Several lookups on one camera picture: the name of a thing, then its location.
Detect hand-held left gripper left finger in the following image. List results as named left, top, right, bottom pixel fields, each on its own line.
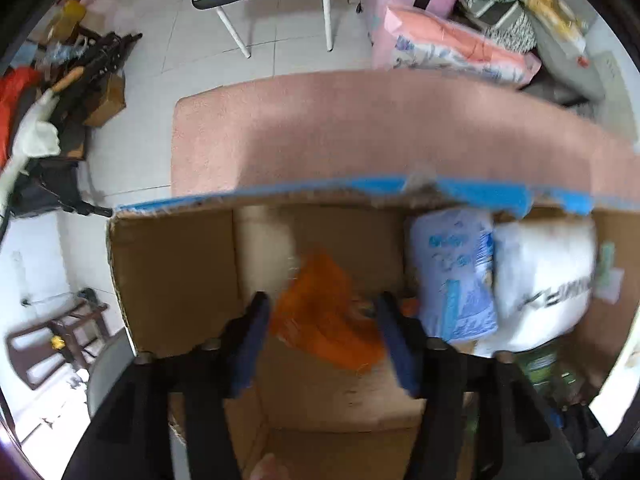
left=62, top=291, right=272, bottom=480

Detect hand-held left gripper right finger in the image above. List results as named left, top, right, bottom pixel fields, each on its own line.
left=376, top=292, right=583, bottom=480

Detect orange cloth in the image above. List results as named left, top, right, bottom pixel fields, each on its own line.
left=269, top=251, right=386, bottom=374

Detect light blue printed soft pack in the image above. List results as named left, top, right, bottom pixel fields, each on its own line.
left=405, top=208, right=501, bottom=345

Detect white soft pack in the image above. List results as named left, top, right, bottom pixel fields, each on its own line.
left=492, top=220, right=598, bottom=356

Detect green packet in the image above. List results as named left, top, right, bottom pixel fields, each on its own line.
left=515, top=342, right=576, bottom=401

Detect brown wooden stool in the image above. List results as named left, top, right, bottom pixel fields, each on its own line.
left=6, top=287, right=113, bottom=392

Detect pink rug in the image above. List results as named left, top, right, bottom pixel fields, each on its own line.
left=170, top=71, right=640, bottom=211

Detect small brown cardboard box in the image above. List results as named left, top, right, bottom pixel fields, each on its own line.
left=82, top=72, right=127, bottom=128

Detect white cloth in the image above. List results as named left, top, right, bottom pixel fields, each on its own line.
left=0, top=89, right=62, bottom=196

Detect pink and orange packaged bedding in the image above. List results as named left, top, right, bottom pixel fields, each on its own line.
left=371, top=4, right=543, bottom=92

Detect black tripod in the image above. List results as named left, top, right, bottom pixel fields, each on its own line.
left=30, top=32, right=143, bottom=126

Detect grey pillow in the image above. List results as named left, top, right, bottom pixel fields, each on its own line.
left=530, top=12, right=608, bottom=103

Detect red cloth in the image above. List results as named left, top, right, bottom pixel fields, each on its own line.
left=0, top=67, right=43, bottom=168

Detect black and white patterned fabric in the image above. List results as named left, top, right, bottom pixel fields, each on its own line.
left=455, top=0, right=538, bottom=56

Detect yellow bag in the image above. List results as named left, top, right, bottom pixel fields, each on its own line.
left=520, top=0, right=587, bottom=46

